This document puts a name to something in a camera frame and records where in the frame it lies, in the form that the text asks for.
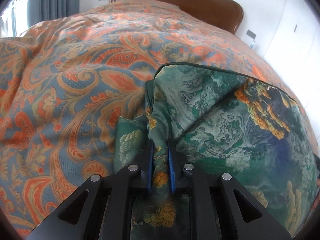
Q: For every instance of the green brocade jacket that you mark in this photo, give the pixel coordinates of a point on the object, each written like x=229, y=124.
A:
x=221, y=121

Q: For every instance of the orange floral bedspread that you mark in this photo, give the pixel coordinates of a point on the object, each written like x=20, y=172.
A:
x=66, y=82

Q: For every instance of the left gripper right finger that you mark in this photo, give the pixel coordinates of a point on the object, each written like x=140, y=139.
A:
x=197, y=192

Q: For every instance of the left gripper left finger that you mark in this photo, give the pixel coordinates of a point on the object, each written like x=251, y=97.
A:
x=122, y=190

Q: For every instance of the wall switch panel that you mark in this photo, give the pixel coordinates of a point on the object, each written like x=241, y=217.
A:
x=251, y=34

